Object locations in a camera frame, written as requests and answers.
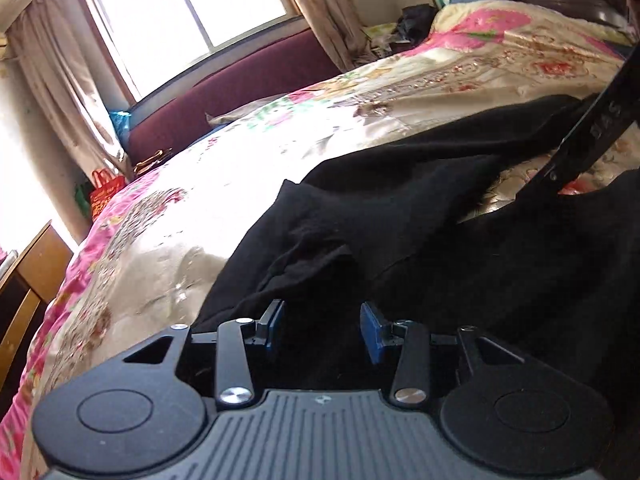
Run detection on white crumpled bags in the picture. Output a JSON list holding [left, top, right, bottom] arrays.
[[362, 22, 406, 58]]

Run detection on beige patterned curtain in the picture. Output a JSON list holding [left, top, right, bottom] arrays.
[[272, 0, 371, 73], [7, 0, 133, 181]]

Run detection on blue plastic bag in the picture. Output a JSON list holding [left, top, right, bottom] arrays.
[[109, 109, 133, 136]]

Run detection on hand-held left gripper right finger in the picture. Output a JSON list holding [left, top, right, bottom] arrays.
[[360, 301, 526, 406]]

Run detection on grey crumpled cloth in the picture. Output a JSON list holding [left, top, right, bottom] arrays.
[[207, 95, 281, 127]]

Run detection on wooden cabinet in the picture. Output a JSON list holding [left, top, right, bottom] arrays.
[[0, 220, 76, 391]]

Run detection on floral satin bedspread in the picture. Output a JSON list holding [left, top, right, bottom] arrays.
[[0, 0, 640, 480]]

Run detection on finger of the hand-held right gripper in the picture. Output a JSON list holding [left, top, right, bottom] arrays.
[[542, 52, 640, 197]]

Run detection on maroon upholstered sofa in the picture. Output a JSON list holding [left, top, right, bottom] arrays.
[[125, 27, 343, 161]]

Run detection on black pants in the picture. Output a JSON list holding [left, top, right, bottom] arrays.
[[192, 92, 640, 480]]

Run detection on wooden framed window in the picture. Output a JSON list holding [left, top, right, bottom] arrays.
[[75, 0, 303, 103]]

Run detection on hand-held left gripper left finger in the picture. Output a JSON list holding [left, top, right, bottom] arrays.
[[122, 299, 287, 408]]

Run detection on red gift bag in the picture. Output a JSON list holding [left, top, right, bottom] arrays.
[[89, 169, 126, 221]]

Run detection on pile of dark clothes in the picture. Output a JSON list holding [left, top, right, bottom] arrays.
[[397, 4, 441, 43]]

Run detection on brown handbag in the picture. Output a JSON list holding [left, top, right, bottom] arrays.
[[134, 149, 173, 173]]

